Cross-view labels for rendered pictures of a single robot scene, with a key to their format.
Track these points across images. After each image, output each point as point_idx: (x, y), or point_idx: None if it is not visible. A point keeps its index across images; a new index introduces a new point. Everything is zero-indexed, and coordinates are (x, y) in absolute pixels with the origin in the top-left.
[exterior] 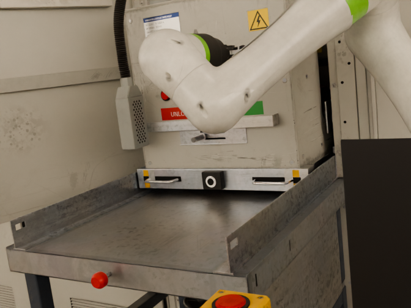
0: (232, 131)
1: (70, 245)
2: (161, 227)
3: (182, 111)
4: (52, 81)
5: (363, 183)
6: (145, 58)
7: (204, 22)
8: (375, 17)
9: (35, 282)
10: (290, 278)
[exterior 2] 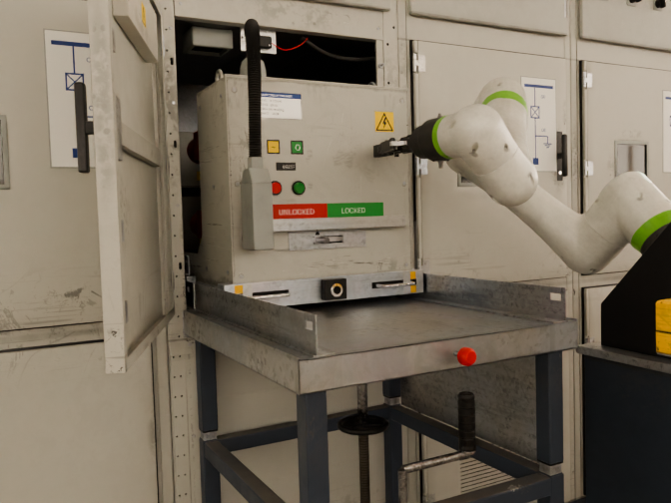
0: (350, 233)
1: (366, 343)
2: (387, 323)
3: (504, 181)
4: (140, 147)
5: None
6: (490, 126)
7: (330, 112)
8: None
9: (326, 405)
10: None
